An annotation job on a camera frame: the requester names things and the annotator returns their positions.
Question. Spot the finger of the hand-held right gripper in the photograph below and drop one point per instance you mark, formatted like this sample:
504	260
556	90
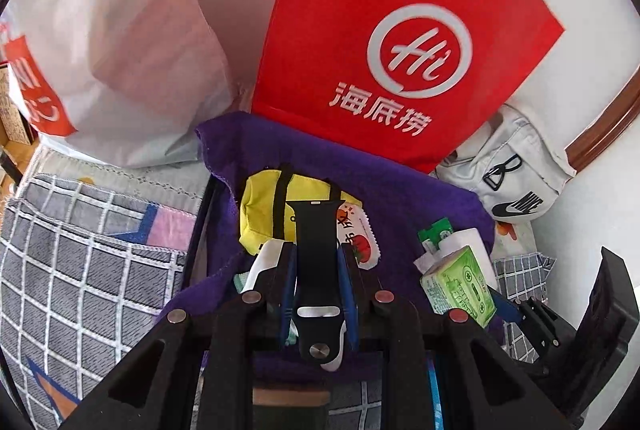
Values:
505	307

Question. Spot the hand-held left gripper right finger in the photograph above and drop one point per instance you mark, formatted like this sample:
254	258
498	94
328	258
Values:
347	295

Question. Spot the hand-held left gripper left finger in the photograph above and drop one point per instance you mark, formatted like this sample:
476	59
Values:
286	290

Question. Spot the green tissue pack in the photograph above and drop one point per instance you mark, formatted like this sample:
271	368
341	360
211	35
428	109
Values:
460	285

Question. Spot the white tissue packet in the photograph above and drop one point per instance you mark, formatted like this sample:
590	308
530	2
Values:
470	242

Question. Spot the white red-print snack packet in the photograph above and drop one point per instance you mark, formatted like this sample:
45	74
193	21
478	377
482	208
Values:
362	245

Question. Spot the yellow black-striped pouch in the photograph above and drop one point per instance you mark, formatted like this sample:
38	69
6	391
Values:
260	210

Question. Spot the green wet wipe packet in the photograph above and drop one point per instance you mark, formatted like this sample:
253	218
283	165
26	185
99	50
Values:
440	230

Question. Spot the blue tissue pack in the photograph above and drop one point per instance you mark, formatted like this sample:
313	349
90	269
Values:
434	390

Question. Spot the purple fuzzy cloth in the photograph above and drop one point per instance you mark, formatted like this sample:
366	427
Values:
390	190

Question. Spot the grey sling bag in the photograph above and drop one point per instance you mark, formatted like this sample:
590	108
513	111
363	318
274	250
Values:
525	159

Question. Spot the red paper bag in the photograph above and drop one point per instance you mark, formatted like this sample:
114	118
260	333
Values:
350	9

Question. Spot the white plastic bag red label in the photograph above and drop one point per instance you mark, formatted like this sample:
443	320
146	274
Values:
125	34

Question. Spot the brown wooden frame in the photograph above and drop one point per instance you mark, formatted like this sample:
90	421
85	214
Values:
600	134

